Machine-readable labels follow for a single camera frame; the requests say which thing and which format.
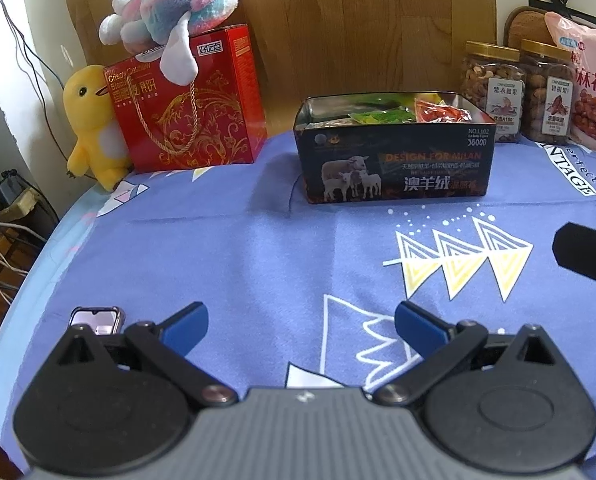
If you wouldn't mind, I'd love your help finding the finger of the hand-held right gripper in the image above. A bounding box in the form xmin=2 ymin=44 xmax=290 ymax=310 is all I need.
xmin=552 ymin=222 xmax=596 ymax=292

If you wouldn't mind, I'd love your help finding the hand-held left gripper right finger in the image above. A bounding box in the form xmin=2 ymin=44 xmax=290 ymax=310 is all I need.
xmin=375 ymin=301 xmax=564 ymax=407

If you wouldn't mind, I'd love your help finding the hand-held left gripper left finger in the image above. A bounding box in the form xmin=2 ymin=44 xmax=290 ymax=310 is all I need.
xmin=53 ymin=301 xmax=239 ymax=407

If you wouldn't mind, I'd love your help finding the dark tin box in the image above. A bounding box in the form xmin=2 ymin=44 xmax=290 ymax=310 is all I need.
xmin=293 ymin=92 xmax=497 ymax=205

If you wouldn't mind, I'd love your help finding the smartphone in clear case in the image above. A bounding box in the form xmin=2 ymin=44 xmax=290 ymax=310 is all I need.
xmin=69 ymin=306 xmax=126 ymax=336

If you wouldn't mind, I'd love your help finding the blue printed tablecloth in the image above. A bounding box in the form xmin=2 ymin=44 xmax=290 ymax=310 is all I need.
xmin=0 ymin=127 xmax=596 ymax=480

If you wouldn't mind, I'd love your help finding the pink snack bag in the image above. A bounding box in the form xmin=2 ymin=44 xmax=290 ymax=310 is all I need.
xmin=544 ymin=11 xmax=596 ymax=157

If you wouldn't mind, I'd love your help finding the clear jar of brown nuts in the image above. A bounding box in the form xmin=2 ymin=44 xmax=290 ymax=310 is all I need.
xmin=520 ymin=39 xmax=576 ymax=145

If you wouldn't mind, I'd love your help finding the clear jar of mixed nuts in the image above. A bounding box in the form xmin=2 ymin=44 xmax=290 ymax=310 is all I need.
xmin=460 ymin=41 xmax=526 ymax=143

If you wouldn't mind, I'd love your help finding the red snack packet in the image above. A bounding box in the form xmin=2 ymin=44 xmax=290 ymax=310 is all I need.
xmin=413 ymin=97 xmax=473 ymax=124

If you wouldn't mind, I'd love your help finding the red gift box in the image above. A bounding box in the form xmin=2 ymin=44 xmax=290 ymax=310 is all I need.
xmin=103 ymin=24 xmax=267 ymax=173

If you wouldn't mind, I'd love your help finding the green snack packet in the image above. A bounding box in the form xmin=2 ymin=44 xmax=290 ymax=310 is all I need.
xmin=350 ymin=107 xmax=417 ymax=126

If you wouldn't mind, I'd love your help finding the yellow plush toy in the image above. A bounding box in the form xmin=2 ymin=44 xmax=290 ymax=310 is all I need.
xmin=62 ymin=65 xmax=134 ymax=192

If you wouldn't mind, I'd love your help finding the black power adapter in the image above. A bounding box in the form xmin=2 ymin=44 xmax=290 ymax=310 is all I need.
xmin=0 ymin=170 xmax=29 ymax=206

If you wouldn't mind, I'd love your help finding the black tape strip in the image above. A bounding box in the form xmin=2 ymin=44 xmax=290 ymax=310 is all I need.
xmin=529 ymin=0 xmax=596 ymax=29

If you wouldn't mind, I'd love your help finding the wooden board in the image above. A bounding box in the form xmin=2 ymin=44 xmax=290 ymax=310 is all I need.
xmin=63 ymin=0 xmax=498 ymax=133

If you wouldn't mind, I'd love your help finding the pink and blue plush toy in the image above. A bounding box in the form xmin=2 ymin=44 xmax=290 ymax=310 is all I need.
xmin=99 ymin=0 xmax=241 ymax=86

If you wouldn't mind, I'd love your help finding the dark wall cable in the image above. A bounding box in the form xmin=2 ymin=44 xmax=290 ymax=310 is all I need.
xmin=0 ymin=0 xmax=65 ymax=161

